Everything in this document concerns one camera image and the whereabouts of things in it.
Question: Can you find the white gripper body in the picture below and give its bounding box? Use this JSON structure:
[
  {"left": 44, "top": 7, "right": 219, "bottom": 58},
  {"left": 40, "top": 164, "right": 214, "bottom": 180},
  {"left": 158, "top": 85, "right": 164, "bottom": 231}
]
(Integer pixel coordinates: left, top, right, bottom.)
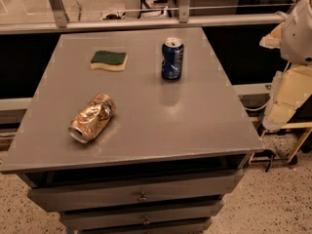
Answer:
[{"left": 280, "top": 0, "right": 312, "bottom": 65}]

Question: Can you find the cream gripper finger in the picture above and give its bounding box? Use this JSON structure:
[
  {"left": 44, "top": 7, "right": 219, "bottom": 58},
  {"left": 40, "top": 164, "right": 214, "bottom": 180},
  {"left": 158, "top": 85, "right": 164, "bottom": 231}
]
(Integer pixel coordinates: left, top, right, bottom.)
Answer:
[
  {"left": 259, "top": 22, "right": 284, "bottom": 49},
  {"left": 262, "top": 64, "right": 312, "bottom": 131}
]

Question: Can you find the crushed orange soda can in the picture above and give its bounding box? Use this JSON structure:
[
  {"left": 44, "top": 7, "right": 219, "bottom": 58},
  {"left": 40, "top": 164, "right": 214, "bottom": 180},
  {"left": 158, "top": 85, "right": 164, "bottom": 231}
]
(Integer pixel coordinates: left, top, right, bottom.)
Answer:
[{"left": 68, "top": 94, "right": 117, "bottom": 143}]

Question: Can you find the blue soda can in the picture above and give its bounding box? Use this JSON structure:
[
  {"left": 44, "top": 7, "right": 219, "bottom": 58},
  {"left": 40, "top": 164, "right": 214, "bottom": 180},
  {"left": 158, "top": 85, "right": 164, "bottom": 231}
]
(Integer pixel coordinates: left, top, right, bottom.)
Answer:
[{"left": 161, "top": 37, "right": 184, "bottom": 81}]

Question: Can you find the yellow metal stand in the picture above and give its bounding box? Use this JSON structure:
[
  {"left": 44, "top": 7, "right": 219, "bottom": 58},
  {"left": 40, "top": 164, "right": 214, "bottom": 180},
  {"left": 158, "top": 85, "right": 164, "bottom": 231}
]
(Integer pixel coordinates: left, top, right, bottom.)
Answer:
[{"left": 247, "top": 122, "right": 312, "bottom": 173}]

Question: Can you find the green and yellow sponge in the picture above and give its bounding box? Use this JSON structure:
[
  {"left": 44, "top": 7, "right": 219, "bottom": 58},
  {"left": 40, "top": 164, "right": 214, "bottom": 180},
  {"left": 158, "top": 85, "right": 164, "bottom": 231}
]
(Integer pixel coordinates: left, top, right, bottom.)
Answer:
[{"left": 91, "top": 51, "right": 128, "bottom": 71}]

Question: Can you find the grey drawer cabinet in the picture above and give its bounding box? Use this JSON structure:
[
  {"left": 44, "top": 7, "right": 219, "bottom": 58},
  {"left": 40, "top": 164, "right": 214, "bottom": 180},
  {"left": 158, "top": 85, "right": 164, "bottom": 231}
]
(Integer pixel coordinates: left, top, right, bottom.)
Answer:
[{"left": 0, "top": 26, "right": 265, "bottom": 234}]

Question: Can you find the bottom grey drawer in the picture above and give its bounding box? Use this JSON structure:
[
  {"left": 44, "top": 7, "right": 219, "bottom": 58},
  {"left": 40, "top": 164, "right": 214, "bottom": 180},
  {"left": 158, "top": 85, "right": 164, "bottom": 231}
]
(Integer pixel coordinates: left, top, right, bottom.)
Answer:
[{"left": 78, "top": 217, "right": 212, "bottom": 234}]

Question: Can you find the grey drawer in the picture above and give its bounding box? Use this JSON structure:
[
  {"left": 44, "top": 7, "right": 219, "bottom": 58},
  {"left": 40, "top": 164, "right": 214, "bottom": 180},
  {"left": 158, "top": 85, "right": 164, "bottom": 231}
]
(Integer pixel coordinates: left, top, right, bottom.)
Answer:
[
  {"left": 60, "top": 200, "right": 224, "bottom": 230},
  {"left": 28, "top": 170, "right": 244, "bottom": 212},
  {"left": 78, "top": 217, "right": 212, "bottom": 234}
]

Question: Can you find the middle grey drawer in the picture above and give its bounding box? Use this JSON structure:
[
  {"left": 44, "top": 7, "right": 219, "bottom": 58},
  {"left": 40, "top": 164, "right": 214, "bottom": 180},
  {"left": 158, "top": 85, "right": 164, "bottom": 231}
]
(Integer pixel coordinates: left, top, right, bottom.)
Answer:
[{"left": 60, "top": 200, "right": 224, "bottom": 230}]

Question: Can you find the top grey drawer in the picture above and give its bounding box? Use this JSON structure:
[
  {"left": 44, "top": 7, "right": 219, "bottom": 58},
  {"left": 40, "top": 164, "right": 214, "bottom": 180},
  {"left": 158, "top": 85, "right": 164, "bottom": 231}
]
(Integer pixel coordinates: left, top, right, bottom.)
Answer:
[{"left": 28, "top": 170, "right": 244, "bottom": 212}]

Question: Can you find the white cable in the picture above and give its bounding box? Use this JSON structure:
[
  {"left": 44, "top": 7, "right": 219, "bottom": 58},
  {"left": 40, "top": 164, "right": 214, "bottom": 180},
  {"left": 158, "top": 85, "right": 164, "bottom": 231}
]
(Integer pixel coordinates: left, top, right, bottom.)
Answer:
[{"left": 244, "top": 99, "right": 271, "bottom": 113}]

